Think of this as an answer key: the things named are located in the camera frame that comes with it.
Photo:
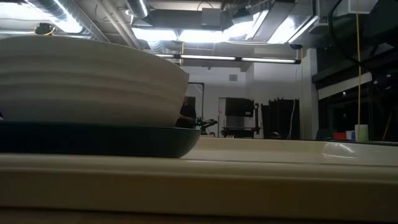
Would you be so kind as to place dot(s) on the black curtain panel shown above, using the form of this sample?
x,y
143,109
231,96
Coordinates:
x,y
280,118

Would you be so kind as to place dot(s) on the dark blue round plate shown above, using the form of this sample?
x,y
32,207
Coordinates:
x,y
93,140

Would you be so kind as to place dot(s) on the red box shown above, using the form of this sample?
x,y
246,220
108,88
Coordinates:
x,y
339,136

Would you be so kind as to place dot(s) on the person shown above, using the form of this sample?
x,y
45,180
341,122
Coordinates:
x,y
187,115

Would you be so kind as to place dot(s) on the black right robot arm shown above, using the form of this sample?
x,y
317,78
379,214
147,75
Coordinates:
x,y
384,17

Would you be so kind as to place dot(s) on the dark round helmet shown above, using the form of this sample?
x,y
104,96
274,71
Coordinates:
x,y
275,135

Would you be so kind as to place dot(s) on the black ceiling camera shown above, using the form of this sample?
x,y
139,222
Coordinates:
x,y
44,29

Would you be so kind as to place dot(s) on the black monitor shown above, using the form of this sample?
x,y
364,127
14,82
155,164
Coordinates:
x,y
239,107

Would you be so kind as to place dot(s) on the white cylinder container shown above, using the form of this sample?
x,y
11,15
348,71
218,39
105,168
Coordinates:
x,y
362,133

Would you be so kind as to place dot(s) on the white ribbed bowl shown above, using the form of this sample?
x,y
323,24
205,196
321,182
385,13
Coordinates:
x,y
93,81

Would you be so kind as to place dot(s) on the beige plastic tray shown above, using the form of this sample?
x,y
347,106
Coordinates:
x,y
199,186

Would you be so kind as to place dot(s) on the round silver air duct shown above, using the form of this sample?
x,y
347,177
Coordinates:
x,y
138,7

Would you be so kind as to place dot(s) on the grey wall vent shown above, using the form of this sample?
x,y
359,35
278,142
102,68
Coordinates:
x,y
233,77

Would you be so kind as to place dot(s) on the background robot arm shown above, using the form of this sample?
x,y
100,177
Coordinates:
x,y
206,123

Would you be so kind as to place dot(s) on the long ceiling light fixture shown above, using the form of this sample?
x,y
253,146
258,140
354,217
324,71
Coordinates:
x,y
227,58

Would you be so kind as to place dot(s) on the black metal stand frame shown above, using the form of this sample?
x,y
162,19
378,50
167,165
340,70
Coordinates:
x,y
203,99

